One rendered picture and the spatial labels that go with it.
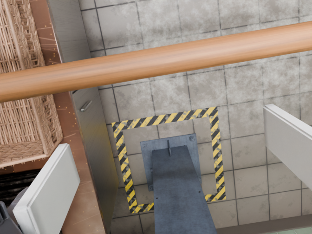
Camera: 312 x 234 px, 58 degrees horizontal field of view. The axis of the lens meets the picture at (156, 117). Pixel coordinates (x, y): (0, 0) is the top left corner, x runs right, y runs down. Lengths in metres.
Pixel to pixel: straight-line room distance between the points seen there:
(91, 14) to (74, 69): 1.23
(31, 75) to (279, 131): 0.24
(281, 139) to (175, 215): 0.91
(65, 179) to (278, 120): 0.13
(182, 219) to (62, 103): 0.57
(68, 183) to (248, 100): 1.49
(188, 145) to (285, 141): 1.45
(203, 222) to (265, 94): 0.87
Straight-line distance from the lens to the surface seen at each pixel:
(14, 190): 0.98
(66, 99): 0.97
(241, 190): 1.83
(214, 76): 1.55
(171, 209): 1.10
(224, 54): 0.30
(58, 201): 0.17
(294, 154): 0.17
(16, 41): 0.83
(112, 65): 0.29
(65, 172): 0.18
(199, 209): 1.09
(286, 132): 0.17
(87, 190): 1.08
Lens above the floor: 1.49
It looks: 73 degrees down
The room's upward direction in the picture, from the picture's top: 174 degrees clockwise
